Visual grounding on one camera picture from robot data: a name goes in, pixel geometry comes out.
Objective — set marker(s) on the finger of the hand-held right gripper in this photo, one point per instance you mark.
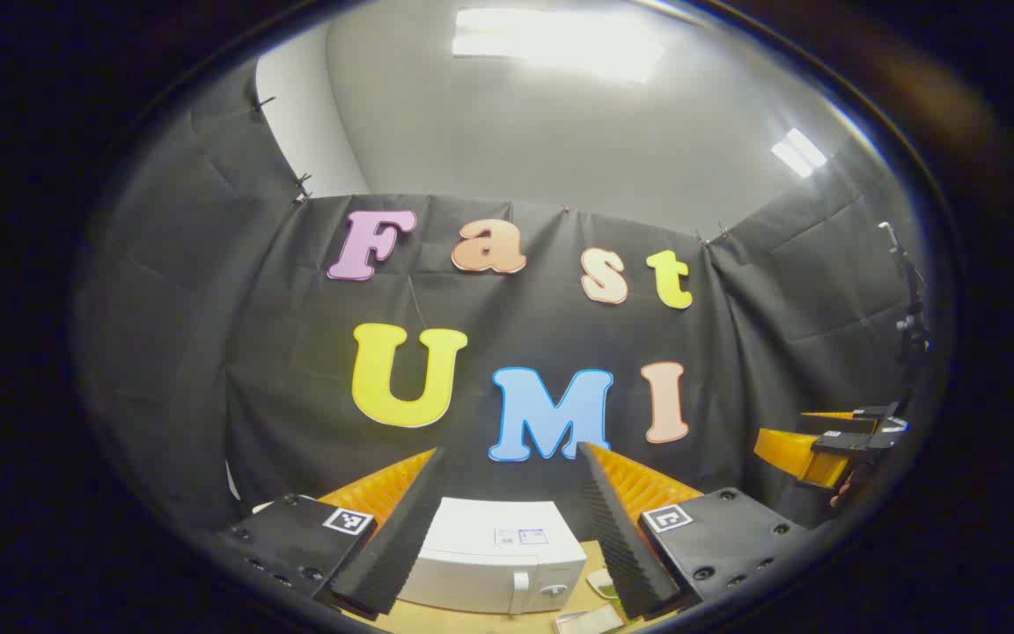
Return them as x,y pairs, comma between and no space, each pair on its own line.
833,416
780,445

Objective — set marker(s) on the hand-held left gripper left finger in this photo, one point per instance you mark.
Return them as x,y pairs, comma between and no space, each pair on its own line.
401,537

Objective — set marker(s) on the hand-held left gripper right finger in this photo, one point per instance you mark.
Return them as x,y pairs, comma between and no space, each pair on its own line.
621,546

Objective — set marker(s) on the white microwave oven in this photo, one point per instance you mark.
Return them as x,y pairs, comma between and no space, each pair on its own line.
489,555

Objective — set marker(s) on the small white rectangular tray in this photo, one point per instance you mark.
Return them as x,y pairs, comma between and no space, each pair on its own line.
586,621

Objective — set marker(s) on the dark metal stand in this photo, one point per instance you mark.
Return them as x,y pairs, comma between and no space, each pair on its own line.
912,321

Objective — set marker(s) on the black backdrop cloth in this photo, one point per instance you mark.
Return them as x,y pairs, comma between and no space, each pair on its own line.
296,370

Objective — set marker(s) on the small ceiling light panel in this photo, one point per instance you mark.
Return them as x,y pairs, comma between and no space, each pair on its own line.
799,151

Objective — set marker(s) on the large ceiling light panel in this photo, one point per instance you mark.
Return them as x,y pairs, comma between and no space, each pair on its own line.
560,44

